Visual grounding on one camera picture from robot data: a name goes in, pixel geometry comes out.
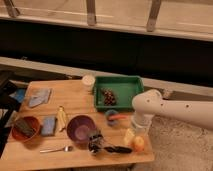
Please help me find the green plastic tray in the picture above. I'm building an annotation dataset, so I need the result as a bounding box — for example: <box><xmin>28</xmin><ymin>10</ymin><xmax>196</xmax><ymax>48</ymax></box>
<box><xmin>93</xmin><ymin>76</ymin><xmax>144</xmax><ymax>111</ymax></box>

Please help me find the blue object at table edge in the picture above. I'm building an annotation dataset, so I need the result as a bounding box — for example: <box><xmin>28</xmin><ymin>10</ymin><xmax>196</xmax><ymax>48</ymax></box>
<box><xmin>11</xmin><ymin>88</ymin><xmax>26</xmax><ymax>103</ymax></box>

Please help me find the orange-yellow apple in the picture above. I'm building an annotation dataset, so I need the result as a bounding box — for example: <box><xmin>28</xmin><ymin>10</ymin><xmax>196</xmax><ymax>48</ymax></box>
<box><xmin>133</xmin><ymin>136</ymin><xmax>145</xmax><ymax>152</ymax></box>

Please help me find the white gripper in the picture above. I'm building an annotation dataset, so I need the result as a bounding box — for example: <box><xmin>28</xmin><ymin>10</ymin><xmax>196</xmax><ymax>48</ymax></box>
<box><xmin>124</xmin><ymin>113</ymin><xmax>153</xmax><ymax>146</ymax></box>

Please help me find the orange bowl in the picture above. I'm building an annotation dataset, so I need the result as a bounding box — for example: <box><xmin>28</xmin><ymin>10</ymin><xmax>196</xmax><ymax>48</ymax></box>
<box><xmin>11</xmin><ymin>116</ymin><xmax>41</xmax><ymax>143</ymax></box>

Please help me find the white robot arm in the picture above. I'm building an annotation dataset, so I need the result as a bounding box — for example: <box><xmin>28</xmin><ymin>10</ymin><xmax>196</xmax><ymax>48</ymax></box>
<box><xmin>124</xmin><ymin>89</ymin><xmax>213</xmax><ymax>145</ymax></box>

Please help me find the blue sponge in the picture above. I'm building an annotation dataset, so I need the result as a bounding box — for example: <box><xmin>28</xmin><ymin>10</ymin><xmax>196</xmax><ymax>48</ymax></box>
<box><xmin>41</xmin><ymin>116</ymin><xmax>56</xmax><ymax>136</ymax></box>

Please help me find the blue-grey cloth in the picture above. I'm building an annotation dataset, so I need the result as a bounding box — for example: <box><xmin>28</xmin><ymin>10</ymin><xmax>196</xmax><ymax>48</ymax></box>
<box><xmin>28</xmin><ymin>88</ymin><xmax>52</xmax><ymax>108</ymax></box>

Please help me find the black handled dish brush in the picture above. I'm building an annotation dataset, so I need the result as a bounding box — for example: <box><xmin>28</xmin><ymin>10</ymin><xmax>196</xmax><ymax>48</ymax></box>
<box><xmin>88</xmin><ymin>131</ymin><xmax>132</xmax><ymax>155</ymax></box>

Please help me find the dark scrub sponge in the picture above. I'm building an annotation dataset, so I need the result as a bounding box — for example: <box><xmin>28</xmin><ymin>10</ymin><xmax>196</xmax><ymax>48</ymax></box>
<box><xmin>14</xmin><ymin>118</ymin><xmax>35</xmax><ymax>137</ymax></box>

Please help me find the banana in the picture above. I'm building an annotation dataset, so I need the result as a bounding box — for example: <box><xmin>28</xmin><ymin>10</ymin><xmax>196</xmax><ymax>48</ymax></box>
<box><xmin>57</xmin><ymin>106</ymin><xmax>67</xmax><ymax>132</ymax></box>

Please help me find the orange carrot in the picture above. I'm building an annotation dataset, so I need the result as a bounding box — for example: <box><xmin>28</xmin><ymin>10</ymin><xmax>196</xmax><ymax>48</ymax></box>
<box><xmin>109</xmin><ymin>115</ymin><xmax>127</xmax><ymax>120</ymax></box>

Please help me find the black chair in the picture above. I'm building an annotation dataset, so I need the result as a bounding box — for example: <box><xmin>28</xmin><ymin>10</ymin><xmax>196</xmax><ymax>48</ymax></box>
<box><xmin>0</xmin><ymin>70</ymin><xmax>21</xmax><ymax>157</ymax></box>

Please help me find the purple bowl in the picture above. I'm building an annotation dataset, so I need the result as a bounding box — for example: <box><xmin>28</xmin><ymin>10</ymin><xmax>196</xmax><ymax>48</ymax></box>
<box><xmin>67</xmin><ymin>115</ymin><xmax>96</xmax><ymax>144</ymax></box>

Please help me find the silver spoon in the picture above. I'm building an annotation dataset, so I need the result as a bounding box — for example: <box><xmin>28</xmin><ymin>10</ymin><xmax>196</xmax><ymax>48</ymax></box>
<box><xmin>40</xmin><ymin>146</ymin><xmax>73</xmax><ymax>153</ymax></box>

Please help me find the white cup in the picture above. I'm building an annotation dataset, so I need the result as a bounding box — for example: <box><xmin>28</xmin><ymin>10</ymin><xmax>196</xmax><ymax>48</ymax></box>
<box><xmin>82</xmin><ymin>75</ymin><xmax>95</xmax><ymax>91</ymax></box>

